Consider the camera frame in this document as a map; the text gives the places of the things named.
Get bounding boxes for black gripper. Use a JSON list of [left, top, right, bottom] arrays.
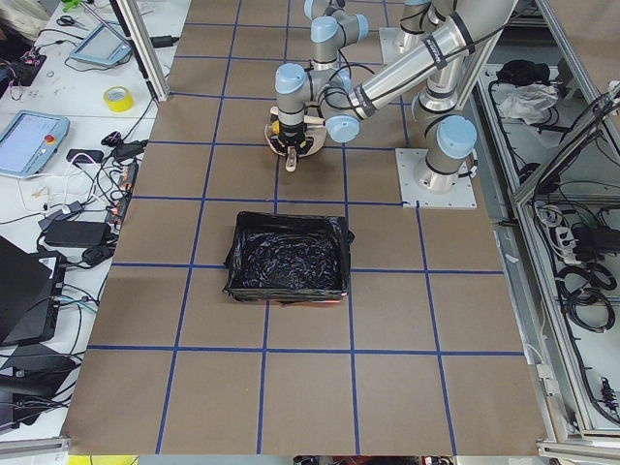
[[270, 120, 313, 156]]

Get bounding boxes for white plastic dustpan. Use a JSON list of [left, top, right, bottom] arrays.
[[264, 107, 327, 158]]

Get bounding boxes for white hand brush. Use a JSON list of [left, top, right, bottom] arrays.
[[285, 146, 298, 172]]

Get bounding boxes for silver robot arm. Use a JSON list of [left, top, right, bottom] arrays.
[[264, 1, 516, 172], [303, 0, 370, 71]]

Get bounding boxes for black lined trash bin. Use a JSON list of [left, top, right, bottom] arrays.
[[224, 211, 355, 304]]

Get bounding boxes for yellow tape roll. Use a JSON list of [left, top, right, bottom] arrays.
[[103, 86, 134, 112]]

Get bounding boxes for blue teach pendant far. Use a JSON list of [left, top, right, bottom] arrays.
[[69, 21, 132, 67]]

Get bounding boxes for blue teach pendant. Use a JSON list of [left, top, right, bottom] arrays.
[[69, 21, 132, 67], [1, 110, 70, 178]]

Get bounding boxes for black power brick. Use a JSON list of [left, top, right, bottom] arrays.
[[45, 221, 111, 248]]

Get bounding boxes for crumpled white cloth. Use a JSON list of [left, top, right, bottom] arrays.
[[498, 83, 559, 125]]

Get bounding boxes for black scissors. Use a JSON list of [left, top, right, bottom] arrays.
[[56, 15, 85, 29]]

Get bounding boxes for blue teach pendant near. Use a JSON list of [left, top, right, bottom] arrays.
[[1, 110, 70, 178]]

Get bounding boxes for black laptop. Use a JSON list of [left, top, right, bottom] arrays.
[[1, 238, 66, 347]]

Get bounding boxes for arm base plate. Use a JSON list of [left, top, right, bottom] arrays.
[[395, 148, 478, 210], [379, 27, 413, 65]]

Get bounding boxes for aluminium frame post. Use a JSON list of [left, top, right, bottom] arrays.
[[110, 0, 170, 102]]

